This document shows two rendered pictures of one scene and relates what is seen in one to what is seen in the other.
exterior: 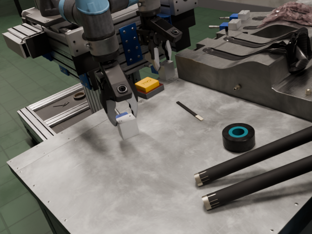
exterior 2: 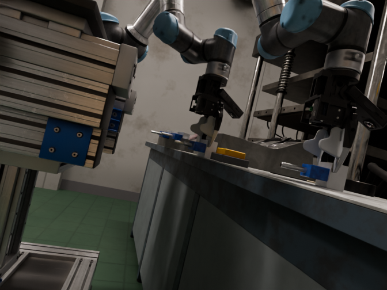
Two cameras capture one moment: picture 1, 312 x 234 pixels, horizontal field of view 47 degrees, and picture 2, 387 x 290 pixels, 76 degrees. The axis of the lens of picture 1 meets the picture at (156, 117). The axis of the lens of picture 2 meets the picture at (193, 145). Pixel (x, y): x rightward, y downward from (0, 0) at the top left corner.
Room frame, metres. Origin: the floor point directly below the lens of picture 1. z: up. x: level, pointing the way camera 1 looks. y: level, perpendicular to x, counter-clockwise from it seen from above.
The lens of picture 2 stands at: (0.99, 0.69, 0.81)
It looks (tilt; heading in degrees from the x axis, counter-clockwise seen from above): 1 degrees up; 287
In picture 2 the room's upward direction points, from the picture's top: 13 degrees clockwise
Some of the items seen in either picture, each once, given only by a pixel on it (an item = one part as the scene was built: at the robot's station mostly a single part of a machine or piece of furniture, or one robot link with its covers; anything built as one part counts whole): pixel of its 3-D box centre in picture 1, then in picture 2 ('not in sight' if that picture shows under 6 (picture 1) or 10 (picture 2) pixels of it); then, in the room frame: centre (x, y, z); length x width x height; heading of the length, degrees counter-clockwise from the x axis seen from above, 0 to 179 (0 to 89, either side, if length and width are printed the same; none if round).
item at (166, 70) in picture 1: (156, 67); (194, 145); (1.21, -0.04, 0.83); 0.13 x 0.05 x 0.05; 41
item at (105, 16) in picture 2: not in sight; (102, 31); (1.74, -0.14, 1.20); 0.13 x 0.12 x 0.14; 68
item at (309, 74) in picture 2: not in sight; (342, 90); (0.58, -1.38, 1.51); 1.10 x 0.70 x 0.05; 125
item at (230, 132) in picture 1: (238, 137); (359, 187); (0.71, -0.19, 0.82); 0.08 x 0.08 x 0.04
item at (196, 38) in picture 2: not in sight; (195, 49); (1.29, -0.08, 1.14); 0.11 x 0.11 x 0.08; 68
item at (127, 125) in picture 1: (121, 119); (310, 171); (0.90, 0.10, 0.83); 0.13 x 0.05 x 0.05; 18
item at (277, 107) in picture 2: not in sight; (272, 130); (1.01, -1.29, 1.10); 0.05 x 0.05 x 1.30
